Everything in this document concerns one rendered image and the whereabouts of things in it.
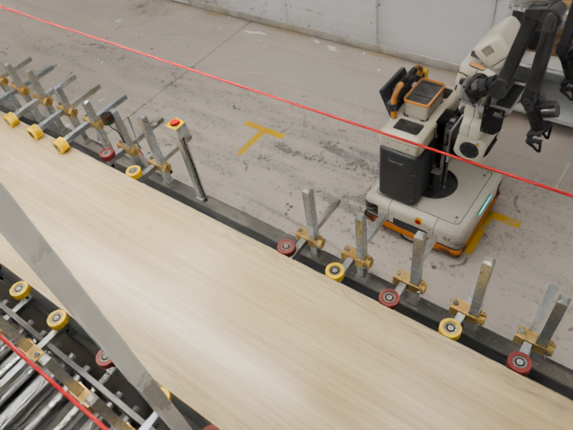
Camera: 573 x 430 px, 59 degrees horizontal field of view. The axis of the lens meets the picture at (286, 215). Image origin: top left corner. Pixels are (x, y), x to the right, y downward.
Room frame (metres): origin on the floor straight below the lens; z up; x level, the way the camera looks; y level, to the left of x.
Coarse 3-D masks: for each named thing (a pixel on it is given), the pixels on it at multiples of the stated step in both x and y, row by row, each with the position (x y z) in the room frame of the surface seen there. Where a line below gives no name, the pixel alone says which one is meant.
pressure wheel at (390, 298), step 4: (388, 288) 1.07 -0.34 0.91; (384, 292) 1.06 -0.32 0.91; (388, 292) 1.06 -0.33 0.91; (392, 292) 1.05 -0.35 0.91; (396, 292) 1.05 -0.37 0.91; (380, 296) 1.04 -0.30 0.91; (384, 296) 1.04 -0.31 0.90; (388, 296) 1.03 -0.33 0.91; (392, 296) 1.04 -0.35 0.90; (396, 296) 1.03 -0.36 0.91; (380, 300) 1.03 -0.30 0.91; (384, 300) 1.02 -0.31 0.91; (388, 300) 1.02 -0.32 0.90; (392, 300) 1.02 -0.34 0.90; (396, 300) 1.01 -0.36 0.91; (384, 304) 1.01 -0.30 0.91; (388, 304) 1.00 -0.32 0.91; (392, 304) 1.00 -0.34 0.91; (396, 304) 1.00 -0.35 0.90; (392, 308) 0.99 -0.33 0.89
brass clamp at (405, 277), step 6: (396, 270) 1.18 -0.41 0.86; (402, 270) 1.17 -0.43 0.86; (396, 276) 1.15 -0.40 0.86; (402, 276) 1.15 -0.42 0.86; (408, 276) 1.14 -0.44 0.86; (396, 282) 1.14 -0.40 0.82; (408, 282) 1.11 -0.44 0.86; (420, 282) 1.10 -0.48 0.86; (408, 288) 1.11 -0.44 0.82; (414, 288) 1.09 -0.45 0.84; (420, 288) 1.08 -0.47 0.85; (426, 288) 1.09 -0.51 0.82
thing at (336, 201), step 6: (336, 198) 1.68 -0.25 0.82; (330, 204) 1.65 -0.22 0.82; (336, 204) 1.64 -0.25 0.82; (324, 210) 1.62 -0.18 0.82; (330, 210) 1.61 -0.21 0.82; (324, 216) 1.58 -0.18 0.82; (318, 222) 1.55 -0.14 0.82; (324, 222) 1.56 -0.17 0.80; (318, 228) 1.53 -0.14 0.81; (300, 240) 1.47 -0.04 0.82; (306, 240) 1.46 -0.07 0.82; (300, 246) 1.43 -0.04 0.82; (300, 252) 1.42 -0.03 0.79; (294, 258) 1.38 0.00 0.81
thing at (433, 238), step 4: (432, 236) 1.32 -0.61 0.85; (436, 236) 1.32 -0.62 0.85; (428, 240) 1.31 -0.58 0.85; (432, 240) 1.31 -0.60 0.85; (436, 240) 1.31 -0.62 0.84; (428, 244) 1.29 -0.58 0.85; (432, 244) 1.28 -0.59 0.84; (428, 248) 1.27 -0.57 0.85; (428, 252) 1.26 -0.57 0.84; (424, 260) 1.23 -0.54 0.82; (408, 268) 1.19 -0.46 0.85; (408, 272) 1.17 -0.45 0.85; (400, 284) 1.12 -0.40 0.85; (404, 284) 1.11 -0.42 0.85; (396, 288) 1.10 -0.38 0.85; (400, 288) 1.10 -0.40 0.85; (404, 288) 1.10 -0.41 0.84; (400, 292) 1.08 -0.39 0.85; (400, 296) 1.07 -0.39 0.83
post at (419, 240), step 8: (416, 240) 1.10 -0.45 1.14; (424, 240) 1.10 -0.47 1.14; (416, 248) 1.10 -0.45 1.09; (424, 248) 1.11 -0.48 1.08; (416, 256) 1.10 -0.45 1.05; (424, 256) 1.11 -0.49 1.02; (416, 264) 1.10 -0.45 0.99; (416, 272) 1.10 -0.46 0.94; (416, 280) 1.09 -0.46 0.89; (408, 296) 1.11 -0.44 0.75; (416, 296) 1.09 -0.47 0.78
